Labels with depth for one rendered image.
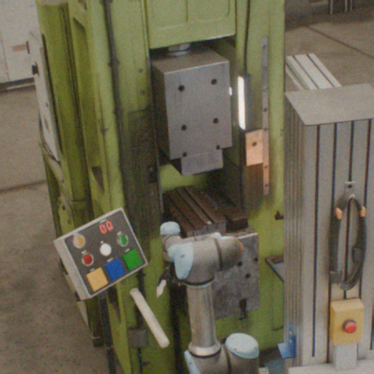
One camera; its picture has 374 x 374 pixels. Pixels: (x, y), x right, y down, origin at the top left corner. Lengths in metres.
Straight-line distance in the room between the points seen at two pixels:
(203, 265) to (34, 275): 2.82
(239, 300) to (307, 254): 1.69
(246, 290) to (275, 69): 1.08
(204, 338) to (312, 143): 0.96
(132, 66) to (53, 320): 2.00
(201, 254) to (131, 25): 1.17
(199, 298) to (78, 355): 1.97
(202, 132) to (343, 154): 1.43
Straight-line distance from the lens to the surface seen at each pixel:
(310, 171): 2.10
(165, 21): 3.40
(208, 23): 3.47
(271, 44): 3.64
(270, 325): 4.36
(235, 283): 3.83
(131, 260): 3.41
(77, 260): 3.28
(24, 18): 8.62
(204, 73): 3.36
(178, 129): 3.40
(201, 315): 2.71
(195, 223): 3.68
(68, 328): 4.76
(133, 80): 3.41
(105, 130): 3.45
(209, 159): 3.52
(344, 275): 2.31
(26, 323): 4.88
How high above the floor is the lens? 2.82
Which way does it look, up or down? 29 degrees down
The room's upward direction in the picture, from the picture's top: 5 degrees counter-clockwise
